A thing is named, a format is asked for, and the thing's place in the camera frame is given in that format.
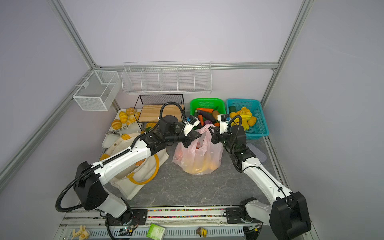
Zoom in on pink plastic grocery bag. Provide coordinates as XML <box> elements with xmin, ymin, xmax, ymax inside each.
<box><xmin>173</xmin><ymin>125</ymin><xmax>224</xmax><ymax>175</ymax></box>

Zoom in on white canvas tote bag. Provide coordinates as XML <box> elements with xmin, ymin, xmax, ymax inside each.
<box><xmin>100</xmin><ymin>133</ymin><xmax>169</xmax><ymax>201</ymax></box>

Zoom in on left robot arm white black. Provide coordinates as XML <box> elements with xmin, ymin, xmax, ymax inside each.
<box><xmin>55</xmin><ymin>102</ymin><xmax>201</xmax><ymax>225</ymax></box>

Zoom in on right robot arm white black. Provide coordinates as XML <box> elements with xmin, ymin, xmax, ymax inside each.
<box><xmin>209</xmin><ymin>114</ymin><xmax>312</xmax><ymax>240</ymax></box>

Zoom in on dark purple eggplant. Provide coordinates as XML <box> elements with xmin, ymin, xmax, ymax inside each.
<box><xmin>196</xmin><ymin>110</ymin><xmax>217</xmax><ymax>123</ymax></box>

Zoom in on brown potato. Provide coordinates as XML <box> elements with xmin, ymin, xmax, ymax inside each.
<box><xmin>212</xmin><ymin>110</ymin><xmax>220</xmax><ymax>121</ymax></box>

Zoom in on yellow banana bunch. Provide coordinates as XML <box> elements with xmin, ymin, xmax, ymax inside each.
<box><xmin>230</xmin><ymin>107</ymin><xmax>257</xmax><ymax>131</ymax></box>

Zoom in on orange carrot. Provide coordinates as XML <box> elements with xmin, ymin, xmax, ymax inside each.
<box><xmin>196</xmin><ymin>108</ymin><xmax>214</xmax><ymax>114</ymax></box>

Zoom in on green plastic basket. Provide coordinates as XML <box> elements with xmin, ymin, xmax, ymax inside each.
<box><xmin>190</xmin><ymin>98</ymin><xmax>227</xmax><ymax>130</ymax></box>

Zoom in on teal plastic basket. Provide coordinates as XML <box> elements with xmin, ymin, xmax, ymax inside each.
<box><xmin>227</xmin><ymin>99</ymin><xmax>270</xmax><ymax>140</ymax></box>

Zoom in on grey oval pad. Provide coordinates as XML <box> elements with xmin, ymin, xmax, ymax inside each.
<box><xmin>247</xmin><ymin>143</ymin><xmax>267</xmax><ymax>163</ymax></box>

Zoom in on croissant bread right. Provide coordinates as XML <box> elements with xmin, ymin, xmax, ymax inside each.
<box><xmin>126</xmin><ymin>108</ymin><xmax>141</xmax><ymax>126</ymax></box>

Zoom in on croissant bread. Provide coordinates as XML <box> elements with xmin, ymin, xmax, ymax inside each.
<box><xmin>119</xmin><ymin>111</ymin><xmax>129</xmax><ymax>124</ymax></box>
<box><xmin>111</xmin><ymin>120</ymin><xmax>123</xmax><ymax>130</ymax></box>
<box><xmin>126</xmin><ymin>108</ymin><xmax>141</xmax><ymax>126</ymax></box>

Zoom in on white bread tray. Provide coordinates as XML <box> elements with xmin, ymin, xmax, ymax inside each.
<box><xmin>102</xmin><ymin>108</ymin><xmax>141</xmax><ymax>149</ymax></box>

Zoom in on croissant bread middle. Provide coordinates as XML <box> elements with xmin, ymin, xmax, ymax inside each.
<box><xmin>119</xmin><ymin>111</ymin><xmax>129</xmax><ymax>124</ymax></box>

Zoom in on croissant bread front left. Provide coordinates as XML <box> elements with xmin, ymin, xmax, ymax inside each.
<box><xmin>111</xmin><ymin>120</ymin><xmax>123</xmax><ymax>130</ymax></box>

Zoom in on small yellow round toy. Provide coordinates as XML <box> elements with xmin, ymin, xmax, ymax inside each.
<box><xmin>196</xmin><ymin>228</ymin><xmax>208</xmax><ymax>238</ymax></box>

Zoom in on green small box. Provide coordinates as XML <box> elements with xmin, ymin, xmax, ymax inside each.
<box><xmin>146</xmin><ymin>224</ymin><xmax>166</xmax><ymax>240</ymax></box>

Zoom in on yellow toy banana pieces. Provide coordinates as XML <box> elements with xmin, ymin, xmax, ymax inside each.
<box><xmin>72</xmin><ymin>225</ymin><xmax>91</xmax><ymax>240</ymax></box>

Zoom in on black wire shelf wooden board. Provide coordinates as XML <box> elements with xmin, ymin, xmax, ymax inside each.
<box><xmin>134</xmin><ymin>94</ymin><xmax>185</xmax><ymax>130</ymax></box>

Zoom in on white wire wall basket long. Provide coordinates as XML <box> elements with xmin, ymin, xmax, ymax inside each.
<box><xmin>121</xmin><ymin>61</ymin><xmax>213</xmax><ymax>94</ymax></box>

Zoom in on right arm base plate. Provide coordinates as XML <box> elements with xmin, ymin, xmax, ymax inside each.
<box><xmin>223</xmin><ymin>207</ymin><xmax>260</xmax><ymax>224</ymax></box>

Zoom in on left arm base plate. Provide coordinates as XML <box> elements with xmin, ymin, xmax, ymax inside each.
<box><xmin>106</xmin><ymin>209</ymin><xmax>148</xmax><ymax>226</ymax></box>

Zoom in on white mesh wall box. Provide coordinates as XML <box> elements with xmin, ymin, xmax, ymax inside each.
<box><xmin>73</xmin><ymin>70</ymin><xmax>122</xmax><ymax>111</ymax></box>

